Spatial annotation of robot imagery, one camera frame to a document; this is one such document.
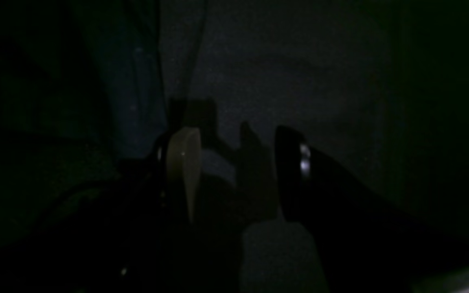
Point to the dark grey t-shirt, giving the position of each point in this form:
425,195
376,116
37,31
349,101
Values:
128,62

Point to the black table cloth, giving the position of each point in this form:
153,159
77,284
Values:
382,86

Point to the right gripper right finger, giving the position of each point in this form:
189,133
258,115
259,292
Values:
311,183

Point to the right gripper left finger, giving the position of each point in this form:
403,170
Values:
177,174

